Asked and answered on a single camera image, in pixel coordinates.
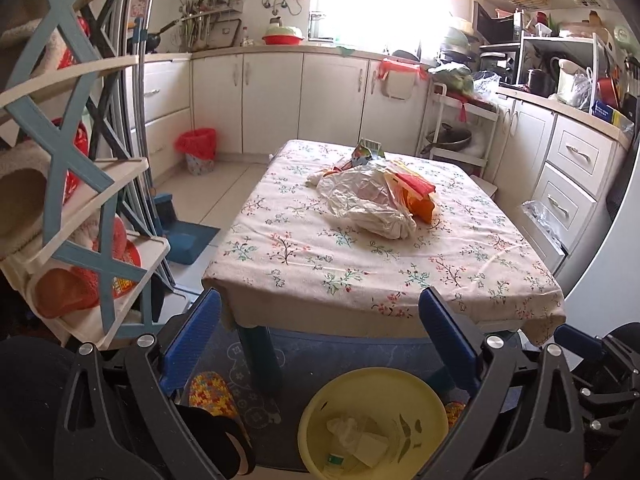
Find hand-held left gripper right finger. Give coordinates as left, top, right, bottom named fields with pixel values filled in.
left=419, top=286, right=586, bottom=480

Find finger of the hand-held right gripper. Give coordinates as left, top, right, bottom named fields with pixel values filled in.
left=554, top=324, right=640, bottom=396

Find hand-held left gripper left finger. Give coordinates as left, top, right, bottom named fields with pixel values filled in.
left=52, top=287, right=223, bottom=480

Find yellow round waste bin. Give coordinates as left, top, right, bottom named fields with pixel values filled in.
left=297, top=367, right=449, bottom=480

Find red snack wrapper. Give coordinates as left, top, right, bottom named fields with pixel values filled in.
left=392, top=162, right=437, bottom=196

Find white plastic bag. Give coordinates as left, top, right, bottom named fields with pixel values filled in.
left=306, top=162, right=418, bottom=240

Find colourful knitted slipper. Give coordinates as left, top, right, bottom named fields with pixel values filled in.
left=189, top=371, right=241, bottom=418
left=444, top=400, right=468, bottom=430

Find white refrigerator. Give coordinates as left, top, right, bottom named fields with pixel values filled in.
left=565, top=135, right=640, bottom=341

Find blue dustpan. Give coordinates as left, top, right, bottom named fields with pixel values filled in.
left=160, top=220, right=221, bottom=266

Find person's left leg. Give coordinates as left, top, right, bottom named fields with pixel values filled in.
left=177, top=404, right=256, bottom=480

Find red printed bag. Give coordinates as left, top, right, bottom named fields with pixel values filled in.
left=97, top=215, right=143, bottom=301

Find clear plastic bag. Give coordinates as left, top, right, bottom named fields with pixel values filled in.
left=522, top=200, right=571, bottom=261

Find blue broom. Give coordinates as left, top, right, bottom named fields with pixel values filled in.
left=132, top=0, right=178, bottom=238

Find white paper box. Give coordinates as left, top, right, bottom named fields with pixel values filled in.
left=350, top=432, right=391, bottom=469

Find crumpled white paper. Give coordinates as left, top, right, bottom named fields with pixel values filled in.
left=327, top=416, right=362, bottom=444

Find orange cloth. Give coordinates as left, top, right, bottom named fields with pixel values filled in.
left=37, top=267, right=101, bottom=319

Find table with floral cloth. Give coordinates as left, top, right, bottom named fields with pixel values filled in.
left=201, top=139, right=567, bottom=347

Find white panelled drawer cabinet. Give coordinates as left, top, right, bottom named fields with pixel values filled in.
left=495, top=92, right=631, bottom=281

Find red-lined floor bin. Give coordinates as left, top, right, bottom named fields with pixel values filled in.
left=175, top=128, right=218, bottom=176

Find black wok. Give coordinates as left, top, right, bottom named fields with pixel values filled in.
left=419, top=124, right=473, bottom=156

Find colourful drink carton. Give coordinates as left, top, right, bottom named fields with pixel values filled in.
left=350, top=139, right=386, bottom=168

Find white and blue shelf rack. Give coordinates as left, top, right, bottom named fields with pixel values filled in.
left=0, top=0, right=171, bottom=351

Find blue box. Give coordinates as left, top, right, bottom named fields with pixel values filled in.
left=590, top=100, right=623, bottom=123

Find white kitchen cart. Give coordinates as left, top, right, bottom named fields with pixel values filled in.
left=417, top=82, right=501, bottom=181

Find red pot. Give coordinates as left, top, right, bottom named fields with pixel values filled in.
left=597, top=76, right=626, bottom=111

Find white double-door base cabinets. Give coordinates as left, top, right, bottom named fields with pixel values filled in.
left=190, top=47, right=431, bottom=156

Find white kettle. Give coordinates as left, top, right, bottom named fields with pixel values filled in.
left=555, top=58, right=588, bottom=106

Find white hanging bin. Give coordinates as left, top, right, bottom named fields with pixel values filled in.
left=377, top=57, right=430, bottom=102

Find green vegetable bag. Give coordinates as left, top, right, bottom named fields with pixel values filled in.
left=429, top=61, right=476, bottom=96

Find black microwave oven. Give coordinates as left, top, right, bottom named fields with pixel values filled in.
left=479, top=44, right=523, bottom=86

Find white countertop shelf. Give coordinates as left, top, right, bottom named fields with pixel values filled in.
left=517, top=30, right=618, bottom=106

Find black frying pan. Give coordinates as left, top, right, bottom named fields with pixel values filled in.
left=145, top=17, right=183, bottom=53

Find red basin with green lid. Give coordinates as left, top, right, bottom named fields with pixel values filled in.
left=262, top=17, right=304, bottom=46

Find black appliance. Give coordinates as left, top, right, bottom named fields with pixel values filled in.
left=472, top=1, right=526, bottom=43

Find bright window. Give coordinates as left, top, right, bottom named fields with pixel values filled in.
left=310, top=0, right=473, bottom=51

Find wall utensil rack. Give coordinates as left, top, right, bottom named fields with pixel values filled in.
left=180, top=0, right=244, bottom=48

